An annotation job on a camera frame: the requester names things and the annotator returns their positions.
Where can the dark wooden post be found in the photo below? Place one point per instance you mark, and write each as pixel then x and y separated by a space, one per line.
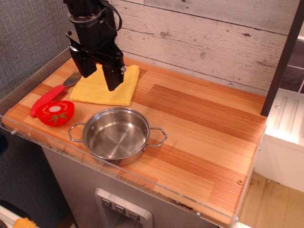
pixel 284 59

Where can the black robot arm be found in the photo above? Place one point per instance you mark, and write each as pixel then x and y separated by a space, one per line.
pixel 88 7

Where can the yellow folded cloth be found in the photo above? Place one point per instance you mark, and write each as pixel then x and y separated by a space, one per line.
pixel 94 90

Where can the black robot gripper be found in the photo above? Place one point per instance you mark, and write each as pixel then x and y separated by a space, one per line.
pixel 93 41

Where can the red toy half tomato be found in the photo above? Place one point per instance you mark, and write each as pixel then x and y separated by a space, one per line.
pixel 56 113

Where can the stainless steel pot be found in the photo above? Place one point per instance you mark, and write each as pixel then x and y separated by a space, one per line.
pixel 116 135

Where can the clear acrylic table guard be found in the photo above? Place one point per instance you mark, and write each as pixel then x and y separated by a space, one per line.
pixel 202 167

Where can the fork with red handle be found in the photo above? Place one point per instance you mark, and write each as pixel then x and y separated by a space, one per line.
pixel 50 95

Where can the grey toy fridge cabinet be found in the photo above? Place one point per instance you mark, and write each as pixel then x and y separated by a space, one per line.
pixel 97 200

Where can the white toy sink unit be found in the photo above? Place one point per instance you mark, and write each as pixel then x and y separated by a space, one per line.
pixel 281 152

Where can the yellow object bottom left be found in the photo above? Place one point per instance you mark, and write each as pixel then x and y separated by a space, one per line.
pixel 24 223

